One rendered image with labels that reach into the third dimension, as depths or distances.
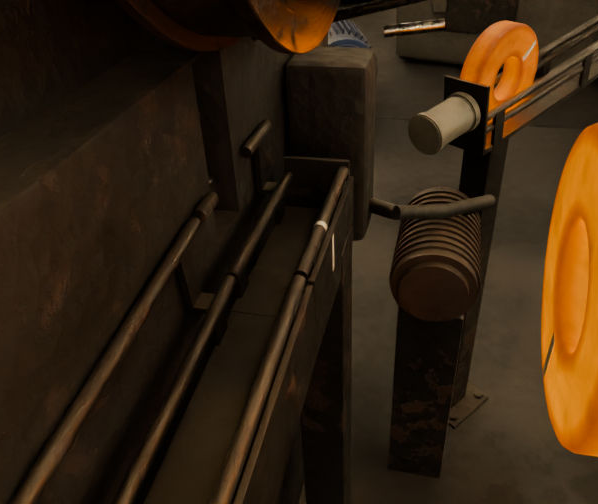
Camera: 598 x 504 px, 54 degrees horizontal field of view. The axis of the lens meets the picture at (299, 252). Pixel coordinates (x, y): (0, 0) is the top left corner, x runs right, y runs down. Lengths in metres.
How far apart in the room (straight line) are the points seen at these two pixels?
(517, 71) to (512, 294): 0.80
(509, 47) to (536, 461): 0.78
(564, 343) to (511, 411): 1.03
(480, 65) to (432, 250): 0.27
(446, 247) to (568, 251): 0.51
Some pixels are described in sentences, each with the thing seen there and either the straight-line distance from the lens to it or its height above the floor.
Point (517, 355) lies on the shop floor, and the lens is 1.48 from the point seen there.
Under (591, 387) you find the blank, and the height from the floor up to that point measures 0.82.
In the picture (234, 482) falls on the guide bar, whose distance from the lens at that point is 0.38.
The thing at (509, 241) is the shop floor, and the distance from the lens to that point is 1.86.
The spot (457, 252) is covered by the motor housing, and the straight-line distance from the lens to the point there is 0.84.
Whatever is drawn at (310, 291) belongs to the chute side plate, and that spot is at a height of 0.70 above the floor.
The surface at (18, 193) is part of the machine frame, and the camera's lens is 0.32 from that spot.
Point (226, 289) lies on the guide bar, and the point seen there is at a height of 0.70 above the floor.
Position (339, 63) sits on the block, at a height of 0.80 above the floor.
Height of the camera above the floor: 1.00
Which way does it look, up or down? 35 degrees down
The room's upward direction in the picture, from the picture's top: 3 degrees counter-clockwise
